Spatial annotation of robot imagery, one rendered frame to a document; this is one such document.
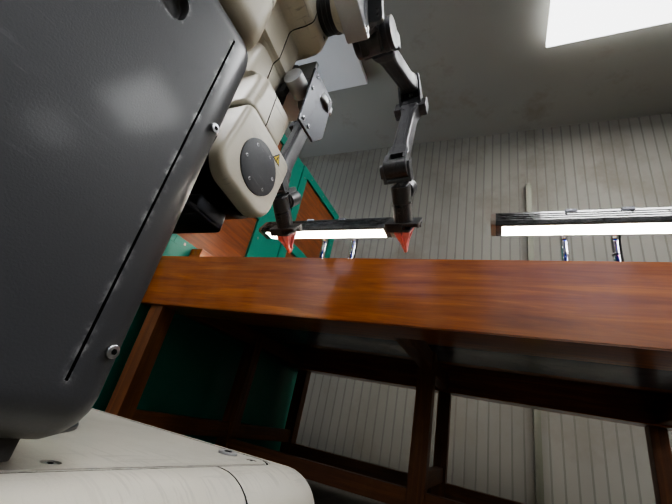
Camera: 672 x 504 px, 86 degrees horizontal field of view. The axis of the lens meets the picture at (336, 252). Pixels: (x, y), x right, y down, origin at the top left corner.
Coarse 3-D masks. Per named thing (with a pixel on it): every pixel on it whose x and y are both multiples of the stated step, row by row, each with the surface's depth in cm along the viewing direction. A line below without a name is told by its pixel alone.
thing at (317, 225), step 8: (264, 224) 166; (272, 224) 163; (304, 224) 155; (312, 224) 153; (320, 224) 151; (328, 224) 150; (336, 224) 148; (344, 224) 146; (352, 224) 145; (360, 224) 143; (368, 224) 141; (376, 224) 140; (264, 232) 162; (384, 232) 141; (392, 232) 139
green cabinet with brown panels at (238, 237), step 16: (304, 176) 233; (304, 192) 236; (320, 192) 254; (272, 208) 202; (304, 208) 236; (320, 208) 257; (224, 224) 167; (240, 224) 177; (256, 224) 188; (176, 240) 141; (192, 240) 150; (208, 240) 158; (224, 240) 167; (240, 240) 178; (256, 240) 187; (272, 240) 202; (304, 240) 236; (320, 240) 257; (224, 256) 167; (240, 256) 178; (256, 256) 189; (272, 256) 202; (288, 256) 218; (304, 256) 233
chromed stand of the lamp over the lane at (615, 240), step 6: (570, 210) 117; (576, 210) 116; (564, 240) 129; (612, 240) 123; (618, 240) 123; (564, 246) 128; (612, 246) 123; (618, 246) 122; (564, 252) 127; (612, 252) 122; (618, 252) 121; (564, 258) 126; (618, 258) 120
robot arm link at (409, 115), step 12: (396, 108) 125; (408, 108) 120; (420, 108) 121; (396, 120) 126; (408, 120) 114; (396, 132) 112; (408, 132) 109; (396, 144) 106; (408, 144) 106; (396, 156) 103; (408, 156) 102; (384, 168) 100; (396, 168) 99
